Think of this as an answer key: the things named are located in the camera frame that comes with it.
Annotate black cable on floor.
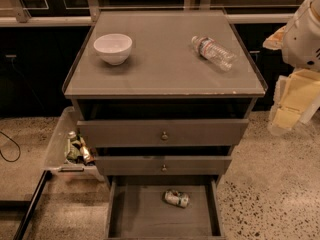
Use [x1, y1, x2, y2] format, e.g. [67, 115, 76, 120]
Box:
[0, 131, 22, 163]

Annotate clear plastic water bottle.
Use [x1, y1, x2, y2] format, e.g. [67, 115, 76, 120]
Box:
[191, 36, 237, 72]

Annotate grey drawer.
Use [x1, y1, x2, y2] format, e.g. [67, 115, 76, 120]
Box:
[77, 119, 248, 147]
[96, 156, 231, 176]
[105, 176, 226, 240]

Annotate grey middle drawer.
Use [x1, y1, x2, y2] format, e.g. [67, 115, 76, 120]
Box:
[96, 156, 231, 176]

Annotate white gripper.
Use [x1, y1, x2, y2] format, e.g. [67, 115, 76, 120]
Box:
[263, 27, 320, 136]

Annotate grey bottom drawer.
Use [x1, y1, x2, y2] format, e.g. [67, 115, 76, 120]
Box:
[105, 176, 226, 240]

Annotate black floor rail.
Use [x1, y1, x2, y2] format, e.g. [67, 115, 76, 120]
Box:
[13, 170, 52, 240]

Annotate white ceramic bowl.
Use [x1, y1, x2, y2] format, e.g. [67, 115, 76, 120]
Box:
[93, 34, 133, 65]

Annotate small bottles in bin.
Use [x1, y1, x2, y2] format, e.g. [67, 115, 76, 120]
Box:
[65, 131, 95, 166]

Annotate brass middle drawer knob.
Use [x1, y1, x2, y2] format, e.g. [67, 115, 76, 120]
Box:
[161, 164, 167, 172]

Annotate clear plastic storage bin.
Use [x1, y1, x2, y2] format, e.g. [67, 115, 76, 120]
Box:
[43, 106, 104, 182]

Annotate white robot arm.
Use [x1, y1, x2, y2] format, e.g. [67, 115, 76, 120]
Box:
[263, 0, 320, 136]

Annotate grey drawer cabinet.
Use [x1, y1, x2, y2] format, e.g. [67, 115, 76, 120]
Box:
[61, 9, 269, 240]

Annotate brass drawer knob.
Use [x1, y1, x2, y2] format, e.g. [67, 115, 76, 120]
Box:
[161, 164, 167, 172]
[161, 131, 169, 141]

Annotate grey top drawer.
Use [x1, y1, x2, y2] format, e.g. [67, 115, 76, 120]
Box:
[77, 119, 248, 147]

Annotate brass top drawer knob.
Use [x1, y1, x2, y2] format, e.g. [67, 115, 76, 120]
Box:
[161, 131, 169, 141]

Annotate green 7up can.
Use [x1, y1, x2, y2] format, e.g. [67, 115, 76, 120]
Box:
[164, 189, 190, 208]

